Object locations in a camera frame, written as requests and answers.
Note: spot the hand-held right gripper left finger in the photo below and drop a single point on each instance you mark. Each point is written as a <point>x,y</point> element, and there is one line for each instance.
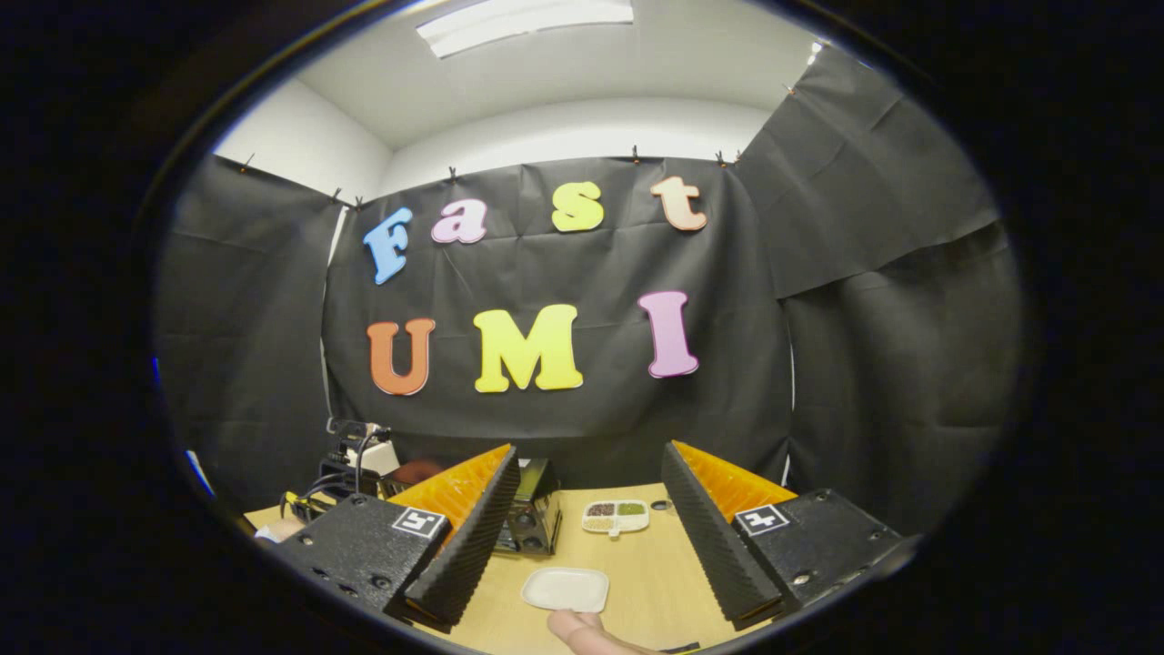
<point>468,541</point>

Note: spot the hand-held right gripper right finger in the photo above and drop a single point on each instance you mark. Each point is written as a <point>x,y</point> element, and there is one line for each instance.
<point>714,537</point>

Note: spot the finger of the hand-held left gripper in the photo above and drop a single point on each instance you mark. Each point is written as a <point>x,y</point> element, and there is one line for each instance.
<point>305,508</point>

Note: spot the black electric oven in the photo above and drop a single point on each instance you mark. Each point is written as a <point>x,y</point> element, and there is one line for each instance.
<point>532,514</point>

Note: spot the white compartment dish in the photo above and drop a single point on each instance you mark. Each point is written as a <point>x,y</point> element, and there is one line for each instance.
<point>616,516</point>

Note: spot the white rectangular plate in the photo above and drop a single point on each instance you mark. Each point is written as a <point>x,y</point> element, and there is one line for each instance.
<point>566,589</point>

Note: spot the black backdrop cloth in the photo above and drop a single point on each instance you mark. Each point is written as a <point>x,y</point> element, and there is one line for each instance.
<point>227,318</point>

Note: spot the large ceiling light panel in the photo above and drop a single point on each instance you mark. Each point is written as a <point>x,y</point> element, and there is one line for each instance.
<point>523,23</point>

